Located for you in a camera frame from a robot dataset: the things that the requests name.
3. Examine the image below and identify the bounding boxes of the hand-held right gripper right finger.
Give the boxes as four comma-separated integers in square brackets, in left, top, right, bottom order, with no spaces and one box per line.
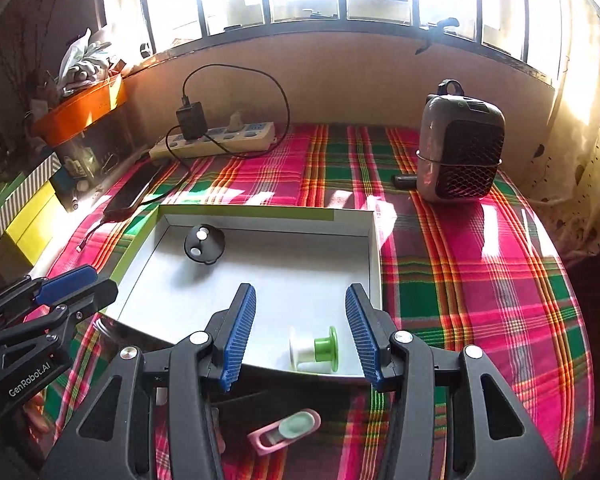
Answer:
[345,283,563,480]

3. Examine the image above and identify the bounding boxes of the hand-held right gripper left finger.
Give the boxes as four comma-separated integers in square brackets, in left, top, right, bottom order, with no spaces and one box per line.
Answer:
[39,283,257,480]

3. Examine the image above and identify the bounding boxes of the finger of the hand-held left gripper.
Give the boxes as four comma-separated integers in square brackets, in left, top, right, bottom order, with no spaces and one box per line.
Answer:
[0,266,99,321]
[0,279,119,348]

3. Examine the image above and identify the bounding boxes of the white and green spool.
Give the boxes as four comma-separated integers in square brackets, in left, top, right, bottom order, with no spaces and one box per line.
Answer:
[288,325,339,374]

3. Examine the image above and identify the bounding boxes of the white cardboard box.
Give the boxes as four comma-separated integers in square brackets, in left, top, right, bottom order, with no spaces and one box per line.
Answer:
[98,203,383,378]

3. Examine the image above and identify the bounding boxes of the pink punch with green lever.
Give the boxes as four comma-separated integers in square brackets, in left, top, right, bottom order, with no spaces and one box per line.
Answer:
[247,408,322,457]

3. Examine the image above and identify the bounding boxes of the yellow box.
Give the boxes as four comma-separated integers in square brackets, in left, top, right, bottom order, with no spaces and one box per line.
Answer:
[0,180,63,267]

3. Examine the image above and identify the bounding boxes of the black round disc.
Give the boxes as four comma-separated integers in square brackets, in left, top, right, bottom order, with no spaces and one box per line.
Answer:
[184,224,226,265]

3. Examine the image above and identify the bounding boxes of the striped box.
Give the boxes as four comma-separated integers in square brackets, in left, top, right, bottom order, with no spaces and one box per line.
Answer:
[0,152,62,245]

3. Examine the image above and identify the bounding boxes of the plaid blanket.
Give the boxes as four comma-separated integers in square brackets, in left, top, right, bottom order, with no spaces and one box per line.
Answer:
[20,122,596,480]

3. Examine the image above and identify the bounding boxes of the black phone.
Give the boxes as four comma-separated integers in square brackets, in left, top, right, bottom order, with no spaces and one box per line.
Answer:
[103,162,168,222]

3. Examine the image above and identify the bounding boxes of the clear storage box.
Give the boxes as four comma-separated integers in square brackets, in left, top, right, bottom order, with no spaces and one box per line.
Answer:
[50,110,146,211]

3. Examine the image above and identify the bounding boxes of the orange tray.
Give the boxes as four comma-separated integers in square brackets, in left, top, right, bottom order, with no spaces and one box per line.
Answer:
[32,76,128,147]

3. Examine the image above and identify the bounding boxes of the black charger adapter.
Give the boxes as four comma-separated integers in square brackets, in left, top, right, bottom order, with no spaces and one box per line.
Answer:
[175,101,208,142]

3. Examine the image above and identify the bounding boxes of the small grey space heater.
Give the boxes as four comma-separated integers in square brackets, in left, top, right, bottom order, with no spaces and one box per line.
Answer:
[416,79,506,204]

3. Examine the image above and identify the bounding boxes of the white power strip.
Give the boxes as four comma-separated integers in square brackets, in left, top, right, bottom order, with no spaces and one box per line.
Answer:
[149,120,277,161]

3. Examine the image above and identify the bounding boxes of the white plastic bags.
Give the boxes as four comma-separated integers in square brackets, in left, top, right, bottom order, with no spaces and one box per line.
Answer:
[55,27,116,93]

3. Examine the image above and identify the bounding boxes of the cream patterned curtain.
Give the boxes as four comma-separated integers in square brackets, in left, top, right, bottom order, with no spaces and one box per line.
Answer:
[520,0,600,266]

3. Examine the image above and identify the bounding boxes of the black window latch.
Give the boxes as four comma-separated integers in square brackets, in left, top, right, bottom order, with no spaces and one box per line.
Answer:
[414,17,461,56]

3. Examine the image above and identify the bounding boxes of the thin black cable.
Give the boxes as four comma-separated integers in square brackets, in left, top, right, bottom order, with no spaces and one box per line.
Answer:
[76,219,108,253]

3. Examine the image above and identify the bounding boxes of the black charger cable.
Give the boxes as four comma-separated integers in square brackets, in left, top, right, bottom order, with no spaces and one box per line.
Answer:
[166,63,292,161]

